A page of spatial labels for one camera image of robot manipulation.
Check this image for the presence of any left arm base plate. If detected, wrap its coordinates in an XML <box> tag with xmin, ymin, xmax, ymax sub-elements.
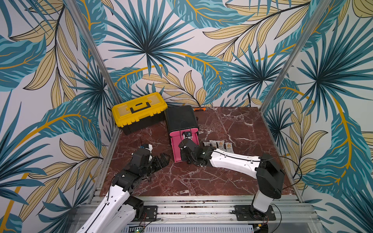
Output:
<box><xmin>134</xmin><ymin>205</ymin><xmax>158</xmax><ymax>222</ymax></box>

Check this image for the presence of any orange handled adjustable wrench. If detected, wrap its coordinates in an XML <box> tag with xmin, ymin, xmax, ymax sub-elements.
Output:
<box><xmin>193</xmin><ymin>108</ymin><xmax>207</xmax><ymax>112</ymax></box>

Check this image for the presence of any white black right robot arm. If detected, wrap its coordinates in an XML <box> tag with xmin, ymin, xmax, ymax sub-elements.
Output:
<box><xmin>179</xmin><ymin>138</ymin><xmax>285</xmax><ymax>213</ymax></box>

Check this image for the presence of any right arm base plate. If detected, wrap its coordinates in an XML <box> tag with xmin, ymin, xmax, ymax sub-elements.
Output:
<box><xmin>232</xmin><ymin>205</ymin><xmax>276</xmax><ymax>222</ymax></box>

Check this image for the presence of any yellow black toolbox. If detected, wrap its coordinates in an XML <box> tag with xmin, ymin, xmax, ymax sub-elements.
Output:
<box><xmin>112</xmin><ymin>92</ymin><xmax>168</xmax><ymax>135</ymax></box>

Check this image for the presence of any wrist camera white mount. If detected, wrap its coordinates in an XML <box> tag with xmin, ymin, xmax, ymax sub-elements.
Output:
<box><xmin>182</xmin><ymin>131</ymin><xmax>192</xmax><ymax>140</ymax></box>
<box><xmin>131</xmin><ymin>144</ymin><xmax>153</xmax><ymax>167</ymax></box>

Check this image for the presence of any aluminium right corner post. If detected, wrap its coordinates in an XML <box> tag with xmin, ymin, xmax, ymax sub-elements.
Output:
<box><xmin>260</xmin><ymin>0</ymin><xmax>332</xmax><ymax>114</ymax></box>

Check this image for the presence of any black drawer cabinet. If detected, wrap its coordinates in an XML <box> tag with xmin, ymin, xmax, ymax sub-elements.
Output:
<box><xmin>165</xmin><ymin>105</ymin><xmax>199</xmax><ymax>136</ymax></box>

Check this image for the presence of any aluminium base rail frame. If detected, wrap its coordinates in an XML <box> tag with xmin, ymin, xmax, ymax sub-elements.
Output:
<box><xmin>68</xmin><ymin>195</ymin><xmax>324</xmax><ymax>233</ymax></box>

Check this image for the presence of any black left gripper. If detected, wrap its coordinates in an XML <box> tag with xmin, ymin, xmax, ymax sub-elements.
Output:
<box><xmin>140</xmin><ymin>152</ymin><xmax>171</xmax><ymax>178</ymax></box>

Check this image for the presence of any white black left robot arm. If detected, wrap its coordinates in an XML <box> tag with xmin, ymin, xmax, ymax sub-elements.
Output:
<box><xmin>77</xmin><ymin>149</ymin><xmax>171</xmax><ymax>233</ymax></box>

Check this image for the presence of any aluminium left corner post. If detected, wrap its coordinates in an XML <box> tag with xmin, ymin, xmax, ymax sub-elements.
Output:
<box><xmin>65</xmin><ymin>0</ymin><xmax>121</xmax><ymax>105</ymax></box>

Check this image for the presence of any aluminium corner post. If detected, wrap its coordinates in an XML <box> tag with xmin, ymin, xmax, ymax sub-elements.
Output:
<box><xmin>65</xmin><ymin>0</ymin><xmax>121</xmax><ymax>105</ymax></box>
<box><xmin>260</xmin><ymin>0</ymin><xmax>332</xmax><ymax>114</ymax></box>

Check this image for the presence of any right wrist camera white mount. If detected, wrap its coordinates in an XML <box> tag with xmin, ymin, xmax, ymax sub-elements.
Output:
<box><xmin>182</xmin><ymin>131</ymin><xmax>192</xmax><ymax>140</ymax></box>

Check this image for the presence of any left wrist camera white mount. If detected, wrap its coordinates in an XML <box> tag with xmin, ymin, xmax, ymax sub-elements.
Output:
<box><xmin>131</xmin><ymin>144</ymin><xmax>153</xmax><ymax>167</ymax></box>

